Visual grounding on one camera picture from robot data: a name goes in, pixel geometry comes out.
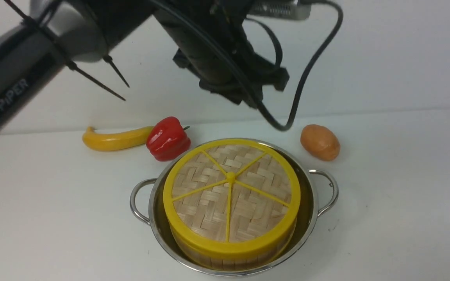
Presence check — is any brown toy potato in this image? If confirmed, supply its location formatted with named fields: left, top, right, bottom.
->
left=300, top=124, right=341, bottom=162

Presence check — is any yellow woven bamboo steamer lid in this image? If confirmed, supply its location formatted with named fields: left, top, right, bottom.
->
left=163, top=138, right=301, bottom=260

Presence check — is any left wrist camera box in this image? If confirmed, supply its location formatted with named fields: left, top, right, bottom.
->
left=248, top=0, right=311, bottom=21

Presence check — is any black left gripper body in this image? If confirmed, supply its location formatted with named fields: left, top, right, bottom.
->
left=153, top=0, right=289, bottom=109

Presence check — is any red toy bell pepper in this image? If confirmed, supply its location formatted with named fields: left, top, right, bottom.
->
left=146, top=117, right=191, bottom=162

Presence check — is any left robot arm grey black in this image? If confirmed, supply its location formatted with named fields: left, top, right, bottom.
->
left=0, top=0, right=289, bottom=130

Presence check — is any yellow toy banana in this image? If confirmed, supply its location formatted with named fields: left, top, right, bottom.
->
left=82, top=126, right=154, bottom=152

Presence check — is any yellow rimmed bamboo steamer basket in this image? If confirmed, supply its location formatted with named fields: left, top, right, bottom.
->
left=170, top=215, right=298, bottom=271

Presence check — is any stainless steel pot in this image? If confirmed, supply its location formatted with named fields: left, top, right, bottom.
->
left=130, top=138, right=339, bottom=277

